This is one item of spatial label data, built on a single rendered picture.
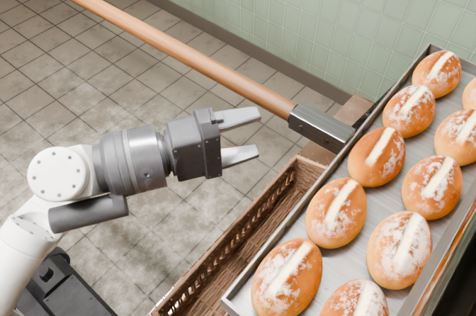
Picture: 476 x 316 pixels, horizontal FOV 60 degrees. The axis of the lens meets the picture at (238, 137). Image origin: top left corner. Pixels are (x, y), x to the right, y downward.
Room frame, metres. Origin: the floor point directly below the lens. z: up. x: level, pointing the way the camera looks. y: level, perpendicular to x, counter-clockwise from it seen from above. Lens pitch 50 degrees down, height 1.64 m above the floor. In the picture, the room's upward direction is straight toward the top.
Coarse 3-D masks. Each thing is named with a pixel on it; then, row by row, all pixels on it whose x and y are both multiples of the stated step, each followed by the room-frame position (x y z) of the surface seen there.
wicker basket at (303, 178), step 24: (288, 168) 0.65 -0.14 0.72; (312, 168) 0.66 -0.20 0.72; (264, 192) 0.57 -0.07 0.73; (288, 192) 0.66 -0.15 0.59; (240, 216) 0.50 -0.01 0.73; (264, 216) 0.58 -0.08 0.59; (240, 240) 0.49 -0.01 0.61; (264, 240) 0.51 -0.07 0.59; (216, 264) 0.42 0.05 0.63; (240, 264) 0.44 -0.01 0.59; (192, 288) 0.35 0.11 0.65; (216, 288) 0.38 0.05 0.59; (192, 312) 0.32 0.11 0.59; (216, 312) 0.32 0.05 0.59
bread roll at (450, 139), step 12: (444, 120) 0.39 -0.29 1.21; (456, 120) 0.37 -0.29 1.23; (468, 120) 0.37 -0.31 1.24; (444, 132) 0.36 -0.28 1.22; (456, 132) 0.35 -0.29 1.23; (468, 132) 0.35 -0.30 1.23; (444, 144) 0.35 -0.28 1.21; (456, 144) 0.34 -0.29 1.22; (468, 144) 0.34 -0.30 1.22; (456, 156) 0.33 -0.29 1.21; (468, 156) 0.33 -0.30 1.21
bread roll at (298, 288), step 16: (288, 240) 0.21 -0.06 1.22; (304, 240) 0.20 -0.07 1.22; (272, 256) 0.18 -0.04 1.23; (288, 256) 0.18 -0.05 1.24; (304, 256) 0.18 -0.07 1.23; (320, 256) 0.19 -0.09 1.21; (256, 272) 0.17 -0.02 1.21; (272, 272) 0.16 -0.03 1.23; (288, 272) 0.16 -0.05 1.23; (304, 272) 0.16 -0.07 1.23; (320, 272) 0.17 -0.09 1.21; (256, 288) 0.15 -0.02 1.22; (272, 288) 0.15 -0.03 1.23; (288, 288) 0.15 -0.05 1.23; (304, 288) 0.15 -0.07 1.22; (256, 304) 0.14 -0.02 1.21; (272, 304) 0.14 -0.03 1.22; (288, 304) 0.14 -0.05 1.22; (304, 304) 0.14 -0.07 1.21
